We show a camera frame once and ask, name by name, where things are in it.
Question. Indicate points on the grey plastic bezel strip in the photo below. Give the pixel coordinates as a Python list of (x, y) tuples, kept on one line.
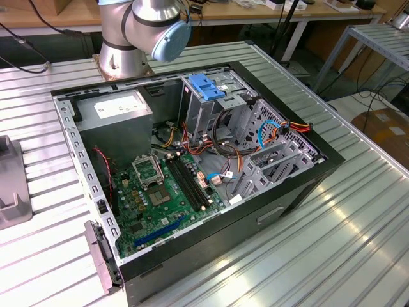
[(96, 252)]

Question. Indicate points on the black RAM slot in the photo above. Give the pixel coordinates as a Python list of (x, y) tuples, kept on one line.
[(193, 177), (185, 182), (189, 180), (197, 175)]

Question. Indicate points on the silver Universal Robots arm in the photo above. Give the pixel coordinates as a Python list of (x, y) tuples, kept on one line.
[(115, 32)]

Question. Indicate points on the blue expansion slot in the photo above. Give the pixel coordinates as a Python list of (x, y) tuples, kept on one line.
[(159, 231)]

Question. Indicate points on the grey parts rack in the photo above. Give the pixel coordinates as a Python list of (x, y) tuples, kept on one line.
[(14, 179)]

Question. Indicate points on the brown cardboard box with labels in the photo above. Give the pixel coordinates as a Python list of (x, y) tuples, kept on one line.
[(383, 128)]

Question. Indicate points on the metal slat side table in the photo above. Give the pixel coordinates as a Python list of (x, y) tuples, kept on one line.
[(380, 40)]

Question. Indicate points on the green motherboard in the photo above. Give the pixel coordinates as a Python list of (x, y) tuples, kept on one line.
[(150, 220)]

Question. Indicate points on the black open PC case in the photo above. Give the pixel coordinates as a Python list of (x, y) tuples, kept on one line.
[(207, 252)]

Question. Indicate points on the small white box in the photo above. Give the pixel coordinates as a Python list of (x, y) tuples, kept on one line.
[(274, 4)]

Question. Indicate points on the silver metal cylinder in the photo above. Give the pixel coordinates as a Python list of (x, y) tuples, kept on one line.
[(401, 20)]

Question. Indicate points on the blue plastic cage latch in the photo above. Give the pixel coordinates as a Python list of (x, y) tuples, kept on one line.
[(207, 92)]

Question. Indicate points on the metal disk bay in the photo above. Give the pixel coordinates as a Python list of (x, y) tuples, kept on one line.
[(252, 179)]

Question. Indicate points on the grey power supply unit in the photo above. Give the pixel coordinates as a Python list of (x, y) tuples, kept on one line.
[(115, 137)]

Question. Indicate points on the small black device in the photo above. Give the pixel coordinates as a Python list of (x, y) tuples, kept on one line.
[(365, 4)]

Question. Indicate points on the black power adapter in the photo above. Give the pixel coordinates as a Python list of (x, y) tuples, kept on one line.
[(195, 8)]

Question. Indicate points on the CPU socket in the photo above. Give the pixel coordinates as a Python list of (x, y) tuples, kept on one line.
[(158, 195)]

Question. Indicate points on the black tripod stand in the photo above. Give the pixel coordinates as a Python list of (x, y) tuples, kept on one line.
[(293, 11)]

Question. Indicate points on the wooden desk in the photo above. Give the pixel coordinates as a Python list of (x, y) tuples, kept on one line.
[(249, 12)]

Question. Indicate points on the metal optical drive cage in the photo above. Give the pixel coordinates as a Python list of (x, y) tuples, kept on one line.
[(198, 112)]

